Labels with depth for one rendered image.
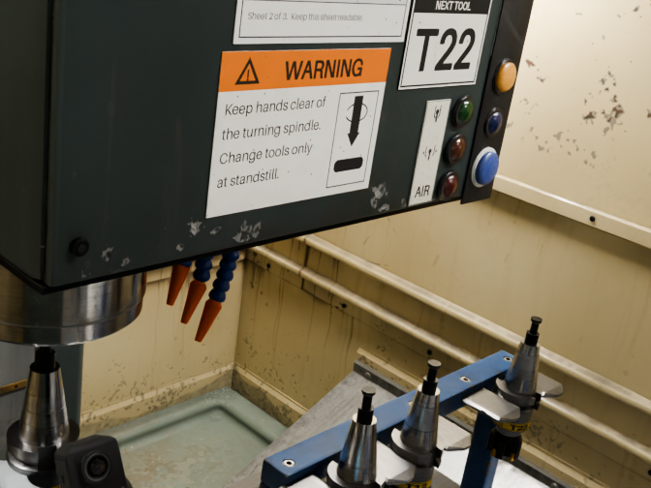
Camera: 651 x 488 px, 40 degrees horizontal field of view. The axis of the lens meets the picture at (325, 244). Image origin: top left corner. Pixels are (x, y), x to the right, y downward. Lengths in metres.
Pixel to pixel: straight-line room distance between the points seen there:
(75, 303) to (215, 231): 0.17
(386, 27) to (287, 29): 0.10
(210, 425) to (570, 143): 1.12
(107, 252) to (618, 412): 1.22
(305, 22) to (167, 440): 1.65
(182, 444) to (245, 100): 1.62
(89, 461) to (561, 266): 1.05
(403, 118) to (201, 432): 1.57
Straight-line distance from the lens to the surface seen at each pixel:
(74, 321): 0.71
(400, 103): 0.67
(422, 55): 0.68
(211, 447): 2.12
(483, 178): 0.78
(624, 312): 1.56
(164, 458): 2.08
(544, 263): 1.61
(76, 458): 0.72
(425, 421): 1.04
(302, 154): 0.61
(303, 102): 0.59
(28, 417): 0.83
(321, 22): 0.59
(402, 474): 1.02
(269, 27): 0.56
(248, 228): 0.59
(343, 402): 1.90
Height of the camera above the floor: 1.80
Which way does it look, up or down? 21 degrees down
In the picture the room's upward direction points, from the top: 9 degrees clockwise
